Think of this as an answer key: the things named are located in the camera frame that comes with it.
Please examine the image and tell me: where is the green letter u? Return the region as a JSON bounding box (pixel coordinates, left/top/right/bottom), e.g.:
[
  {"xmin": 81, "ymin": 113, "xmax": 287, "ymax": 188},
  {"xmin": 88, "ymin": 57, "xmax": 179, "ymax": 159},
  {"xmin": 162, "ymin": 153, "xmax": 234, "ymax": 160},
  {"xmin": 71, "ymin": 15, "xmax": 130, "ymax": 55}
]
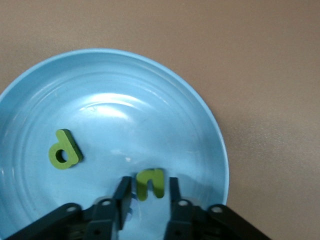
[{"xmin": 135, "ymin": 168, "xmax": 166, "ymax": 202}]

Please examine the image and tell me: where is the blue plate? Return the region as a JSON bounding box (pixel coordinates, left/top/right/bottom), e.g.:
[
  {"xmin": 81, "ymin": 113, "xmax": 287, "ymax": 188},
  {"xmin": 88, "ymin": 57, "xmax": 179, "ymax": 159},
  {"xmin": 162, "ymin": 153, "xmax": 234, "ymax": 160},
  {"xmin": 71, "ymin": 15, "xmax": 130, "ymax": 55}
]
[{"xmin": 0, "ymin": 47, "xmax": 230, "ymax": 240}]

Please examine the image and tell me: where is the green letter d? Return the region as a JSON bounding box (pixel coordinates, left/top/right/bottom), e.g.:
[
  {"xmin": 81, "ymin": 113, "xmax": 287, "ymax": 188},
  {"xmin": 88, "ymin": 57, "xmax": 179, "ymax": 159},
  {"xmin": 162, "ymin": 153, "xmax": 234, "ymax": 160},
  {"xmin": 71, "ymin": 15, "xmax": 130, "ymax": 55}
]
[{"xmin": 48, "ymin": 128, "xmax": 84, "ymax": 170}]

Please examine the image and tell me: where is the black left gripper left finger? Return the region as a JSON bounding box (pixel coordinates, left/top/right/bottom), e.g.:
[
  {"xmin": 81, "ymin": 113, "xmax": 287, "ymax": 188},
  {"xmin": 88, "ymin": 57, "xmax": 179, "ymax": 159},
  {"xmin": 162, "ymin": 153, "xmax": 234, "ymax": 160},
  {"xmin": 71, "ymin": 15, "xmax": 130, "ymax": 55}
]
[{"xmin": 4, "ymin": 175, "xmax": 133, "ymax": 240}]

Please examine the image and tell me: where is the brown table mat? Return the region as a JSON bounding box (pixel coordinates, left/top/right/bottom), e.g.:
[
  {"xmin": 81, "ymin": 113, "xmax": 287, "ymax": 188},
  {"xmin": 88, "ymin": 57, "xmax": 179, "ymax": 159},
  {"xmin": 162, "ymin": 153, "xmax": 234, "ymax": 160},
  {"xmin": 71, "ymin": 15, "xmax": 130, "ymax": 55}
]
[{"xmin": 0, "ymin": 0, "xmax": 320, "ymax": 240}]

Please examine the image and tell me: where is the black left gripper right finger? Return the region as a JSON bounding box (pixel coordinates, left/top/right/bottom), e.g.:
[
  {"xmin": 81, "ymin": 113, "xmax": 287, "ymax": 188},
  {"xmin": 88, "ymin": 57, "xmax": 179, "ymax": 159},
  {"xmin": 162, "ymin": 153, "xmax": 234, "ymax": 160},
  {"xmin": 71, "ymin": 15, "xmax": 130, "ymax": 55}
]
[{"xmin": 163, "ymin": 176, "xmax": 273, "ymax": 240}]

